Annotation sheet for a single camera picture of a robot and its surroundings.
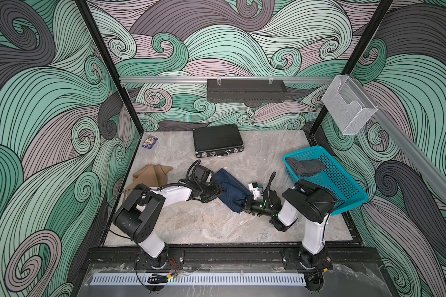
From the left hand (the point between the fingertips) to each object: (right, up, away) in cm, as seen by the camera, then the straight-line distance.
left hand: (222, 191), depth 88 cm
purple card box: (-45, +25, +25) cm, 58 cm away
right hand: (+5, -7, -3) cm, 9 cm away
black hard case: (-3, +26, +22) cm, 34 cm away
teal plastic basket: (+61, -2, 0) cm, 61 cm away
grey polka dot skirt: (+43, +11, +3) cm, 44 cm away
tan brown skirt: (-36, +7, +2) cm, 36 cm away
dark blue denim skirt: (+6, 0, -3) cm, 7 cm away
